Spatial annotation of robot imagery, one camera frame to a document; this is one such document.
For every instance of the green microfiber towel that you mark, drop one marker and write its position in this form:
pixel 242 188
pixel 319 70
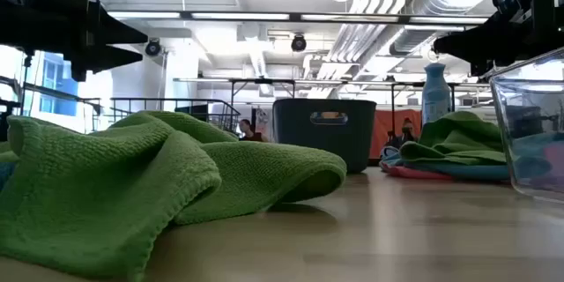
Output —
pixel 458 141
pixel 110 185

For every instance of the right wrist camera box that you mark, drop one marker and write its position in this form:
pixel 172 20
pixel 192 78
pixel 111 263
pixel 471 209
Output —
pixel 506 1

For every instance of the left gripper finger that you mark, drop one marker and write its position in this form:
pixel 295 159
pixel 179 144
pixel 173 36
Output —
pixel 101 59
pixel 110 28

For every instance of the black metal railing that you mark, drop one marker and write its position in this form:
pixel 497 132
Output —
pixel 96 110

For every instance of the pink microfiber towel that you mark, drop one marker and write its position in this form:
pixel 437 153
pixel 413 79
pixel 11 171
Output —
pixel 414 173

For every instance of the black ceiling spotlight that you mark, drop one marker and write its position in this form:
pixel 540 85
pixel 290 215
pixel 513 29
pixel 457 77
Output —
pixel 153 48
pixel 299 44

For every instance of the orange panel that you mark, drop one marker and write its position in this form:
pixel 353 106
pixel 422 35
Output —
pixel 383 128

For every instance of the person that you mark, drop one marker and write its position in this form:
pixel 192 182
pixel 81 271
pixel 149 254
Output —
pixel 249 130
pixel 407 134

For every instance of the teal plastic basket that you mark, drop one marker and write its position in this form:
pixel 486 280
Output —
pixel 299 141

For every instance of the clear plastic bin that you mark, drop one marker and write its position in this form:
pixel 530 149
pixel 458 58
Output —
pixel 537 97

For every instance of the light blue spray bottle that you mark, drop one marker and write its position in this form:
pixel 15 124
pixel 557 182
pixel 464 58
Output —
pixel 436 92

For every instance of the black background workbench frame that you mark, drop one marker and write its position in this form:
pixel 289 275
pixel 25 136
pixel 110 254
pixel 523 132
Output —
pixel 264 81

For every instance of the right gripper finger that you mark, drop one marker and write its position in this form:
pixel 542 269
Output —
pixel 482 68
pixel 476 44

